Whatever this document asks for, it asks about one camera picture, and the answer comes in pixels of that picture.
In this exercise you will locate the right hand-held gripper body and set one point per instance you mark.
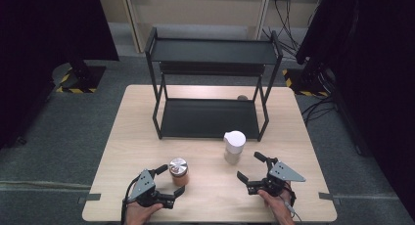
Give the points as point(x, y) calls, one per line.
point(282, 174)

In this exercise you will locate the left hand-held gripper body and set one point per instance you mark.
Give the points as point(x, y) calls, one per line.
point(145, 186)

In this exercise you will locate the orange spice jar silver lid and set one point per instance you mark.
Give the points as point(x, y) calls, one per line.
point(178, 168)

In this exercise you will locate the white plastic cup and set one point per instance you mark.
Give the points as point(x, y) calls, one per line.
point(235, 143)

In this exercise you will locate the black two-tier metal shelf rack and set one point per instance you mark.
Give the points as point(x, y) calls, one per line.
point(212, 52)

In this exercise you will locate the person's left hand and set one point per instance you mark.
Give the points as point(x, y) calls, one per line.
point(138, 215)

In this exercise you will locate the person's right hand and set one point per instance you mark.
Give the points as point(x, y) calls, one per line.
point(280, 208)

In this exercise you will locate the grey floor tape piece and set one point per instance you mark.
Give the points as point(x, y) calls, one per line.
point(328, 197)
point(89, 198)

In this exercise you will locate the small brown round object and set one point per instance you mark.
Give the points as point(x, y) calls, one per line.
point(242, 97)

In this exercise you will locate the stand base with hazard tape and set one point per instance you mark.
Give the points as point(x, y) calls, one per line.
point(83, 78)
point(310, 83)

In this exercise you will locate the black curtain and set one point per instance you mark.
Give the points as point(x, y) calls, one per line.
point(39, 55)
point(375, 71)

